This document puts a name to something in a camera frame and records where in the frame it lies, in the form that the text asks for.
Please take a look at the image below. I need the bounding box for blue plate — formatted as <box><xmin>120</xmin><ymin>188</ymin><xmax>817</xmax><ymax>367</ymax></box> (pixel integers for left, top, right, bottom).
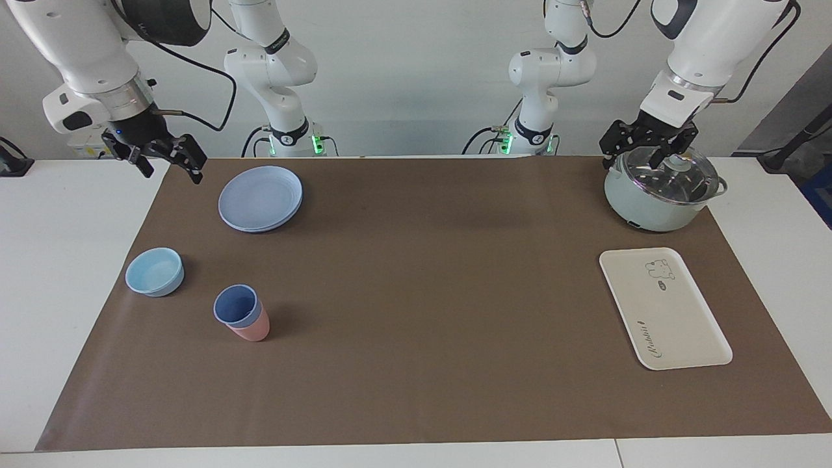
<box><xmin>218</xmin><ymin>165</ymin><xmax>304</xmax><ymax>233</ymax></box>

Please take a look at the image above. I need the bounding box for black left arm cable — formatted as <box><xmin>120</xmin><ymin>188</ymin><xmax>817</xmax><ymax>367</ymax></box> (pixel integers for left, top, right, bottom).
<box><xmin>582</xmin><ymin>0</ymin><xmax>801</xmax><ymax>106</ymax></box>

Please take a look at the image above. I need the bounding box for black base cable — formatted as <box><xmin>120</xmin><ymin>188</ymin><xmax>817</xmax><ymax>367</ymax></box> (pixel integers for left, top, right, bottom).
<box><xmin>461</xmin><ymin>97</ymin><xmax>524</xmax><ymax>156</ymax></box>
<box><xmin>240</xmin><ymin>125</ymin><xmax>268</xmax><ymax>158</ymax></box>

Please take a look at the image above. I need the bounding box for white wall socket box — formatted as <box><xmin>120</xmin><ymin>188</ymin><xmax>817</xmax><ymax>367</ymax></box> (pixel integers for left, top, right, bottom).
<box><xmin>68</xmin><ymin>133</ymin><xmax>112</xmax><ymax>161</ymax></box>

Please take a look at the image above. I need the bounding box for blue box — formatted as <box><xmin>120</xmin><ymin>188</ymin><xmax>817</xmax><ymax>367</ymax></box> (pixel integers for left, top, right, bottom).
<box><xmin>799</xmin><ymin>162</ymin><xmax>832</xmax><ymax>229</ymax></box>

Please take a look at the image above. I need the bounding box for cream tray with bear print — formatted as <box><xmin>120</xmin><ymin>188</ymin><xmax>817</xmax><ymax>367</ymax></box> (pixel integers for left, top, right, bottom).
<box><xmin>598</xmin><ymin>247</ymin><xmax>734</xmax><ymax>372</ymax></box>

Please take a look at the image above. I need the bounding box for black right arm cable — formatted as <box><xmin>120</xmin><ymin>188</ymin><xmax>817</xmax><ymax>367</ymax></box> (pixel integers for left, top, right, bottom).
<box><xmin>146</xmin><ymin>6</ymin><xmax>239</xmax><ymax>134</ymax></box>

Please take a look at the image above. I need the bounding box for light blue bowl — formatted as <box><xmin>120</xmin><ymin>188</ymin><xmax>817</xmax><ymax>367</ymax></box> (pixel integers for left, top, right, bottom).
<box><xmin>125</xmin><ymin>247</ymin><xmax>185</xmax><ymax>298</ymax></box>

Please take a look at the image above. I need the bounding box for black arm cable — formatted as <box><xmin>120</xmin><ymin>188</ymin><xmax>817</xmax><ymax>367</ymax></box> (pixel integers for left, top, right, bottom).
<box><xmin>582</xmin><ymin>0</ymin><xmax>801</xmax><ymax>106</ymax></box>
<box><xmin>146</xmin><ymin>6</ymin><xmax>239</xmax><ymax>134</ymax></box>

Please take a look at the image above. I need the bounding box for pale green cooking pot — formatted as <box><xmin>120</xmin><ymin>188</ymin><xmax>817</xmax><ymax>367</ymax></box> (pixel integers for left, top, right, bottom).
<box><xmin>604</xmin><ymin>146</ymin><xmax>728</xmax><ymax>233</ymax></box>

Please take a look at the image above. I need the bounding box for dark grey stand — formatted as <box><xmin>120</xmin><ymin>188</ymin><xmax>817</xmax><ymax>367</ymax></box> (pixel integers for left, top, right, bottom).
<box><xmin>733</xmin><ymin>62</ymin><xmax>832</xmax><ymax>175</ymax></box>

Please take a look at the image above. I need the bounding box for brown table mat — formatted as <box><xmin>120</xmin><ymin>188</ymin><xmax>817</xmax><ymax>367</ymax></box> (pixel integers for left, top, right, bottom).
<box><xmin>34</xmin><ymin>156</ymin><xmax>832</xmax><ymax>452</ymax></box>

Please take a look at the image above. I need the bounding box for blue cup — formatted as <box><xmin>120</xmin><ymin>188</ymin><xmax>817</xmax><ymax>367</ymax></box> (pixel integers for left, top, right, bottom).
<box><xmin>213</xmin><ymin>284</ymin><xmax>262</xmax><ymax>328</ymax></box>

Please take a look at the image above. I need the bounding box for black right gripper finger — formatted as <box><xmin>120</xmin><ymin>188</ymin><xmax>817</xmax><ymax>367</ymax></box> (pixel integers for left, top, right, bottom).
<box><xmin>127</xmin><ymin>148</ymin><xmax>155</xmax><ymax>179</ymax></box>
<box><xmin>170</xmin><ymin>134</ymin><xmax>208</xmax><ymax>185</ymax></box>

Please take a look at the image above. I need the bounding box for pink cup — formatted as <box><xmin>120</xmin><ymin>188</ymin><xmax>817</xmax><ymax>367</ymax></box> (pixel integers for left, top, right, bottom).
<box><xmin>225</xmin><ymin>305</ymin><xmax>270</xmax><ymax>343</ymax></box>

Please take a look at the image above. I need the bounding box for black desk device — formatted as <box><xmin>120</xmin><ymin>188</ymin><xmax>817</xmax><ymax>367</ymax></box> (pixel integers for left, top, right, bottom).
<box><xmin>0</xmin><ymin>136</ymin><xmax>35</xmax><ymax>178</ymax></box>

